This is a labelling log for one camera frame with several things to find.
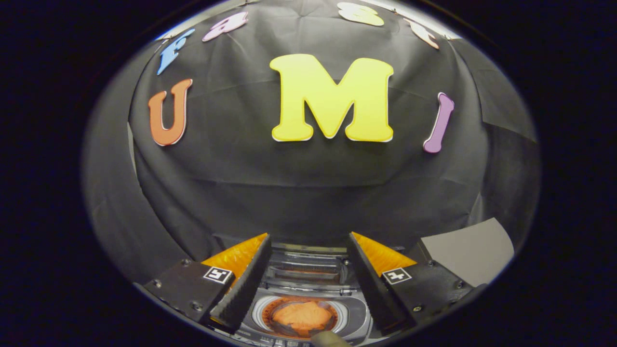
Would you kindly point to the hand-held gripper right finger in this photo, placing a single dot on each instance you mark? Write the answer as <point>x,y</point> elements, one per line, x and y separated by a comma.
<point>373,289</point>

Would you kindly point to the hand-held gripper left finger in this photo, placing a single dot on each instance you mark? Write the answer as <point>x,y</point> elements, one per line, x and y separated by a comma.
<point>246,284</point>

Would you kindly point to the grey washing machine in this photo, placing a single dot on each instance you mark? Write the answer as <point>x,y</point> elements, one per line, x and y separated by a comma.
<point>354,313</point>

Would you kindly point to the yellow orange garment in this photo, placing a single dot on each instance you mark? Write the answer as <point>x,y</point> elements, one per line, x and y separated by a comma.
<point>303,315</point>

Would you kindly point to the white cabinet with dark top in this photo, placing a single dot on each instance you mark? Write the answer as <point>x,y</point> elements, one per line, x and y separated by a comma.
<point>467,250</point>

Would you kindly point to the black backdrop cloth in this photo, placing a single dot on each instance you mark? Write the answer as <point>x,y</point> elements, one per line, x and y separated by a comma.
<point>299,193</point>

